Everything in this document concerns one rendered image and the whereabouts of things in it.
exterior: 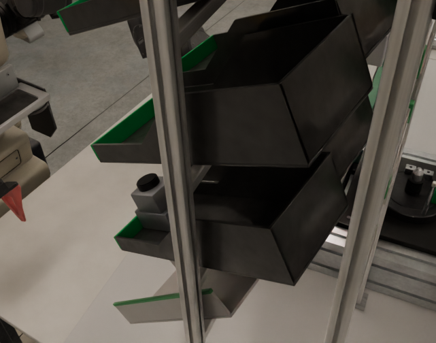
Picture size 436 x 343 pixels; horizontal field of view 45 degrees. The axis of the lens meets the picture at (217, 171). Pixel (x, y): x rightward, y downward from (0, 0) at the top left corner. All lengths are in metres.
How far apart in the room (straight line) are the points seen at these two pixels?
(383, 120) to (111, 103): 2.76
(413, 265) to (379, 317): 0.12
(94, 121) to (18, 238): 1.78
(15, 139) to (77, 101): 1.70
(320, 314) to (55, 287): 0.53
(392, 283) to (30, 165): 0.96
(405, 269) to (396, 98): 0.70
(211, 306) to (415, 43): 0.44
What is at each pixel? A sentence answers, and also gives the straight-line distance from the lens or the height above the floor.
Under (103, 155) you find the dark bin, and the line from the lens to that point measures 0.60.
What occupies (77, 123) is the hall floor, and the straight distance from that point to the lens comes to 2.98.
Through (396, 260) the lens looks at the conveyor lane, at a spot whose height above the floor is 0.96.
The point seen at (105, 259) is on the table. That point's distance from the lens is 1.15.
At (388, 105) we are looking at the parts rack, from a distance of 0.36.
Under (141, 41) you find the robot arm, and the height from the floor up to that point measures 1.28.
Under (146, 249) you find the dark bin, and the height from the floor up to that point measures 1.22.
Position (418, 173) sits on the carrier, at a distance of 1.08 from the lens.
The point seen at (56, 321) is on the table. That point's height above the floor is 0.86.
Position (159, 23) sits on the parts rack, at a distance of 0.39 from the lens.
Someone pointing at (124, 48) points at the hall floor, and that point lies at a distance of 3.58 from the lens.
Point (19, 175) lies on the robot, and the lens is 1.49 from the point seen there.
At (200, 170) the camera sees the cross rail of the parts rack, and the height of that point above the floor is 1.39.
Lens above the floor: 1.75
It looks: 43 degrees down
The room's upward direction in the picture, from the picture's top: 2 degrees counter-clockwise
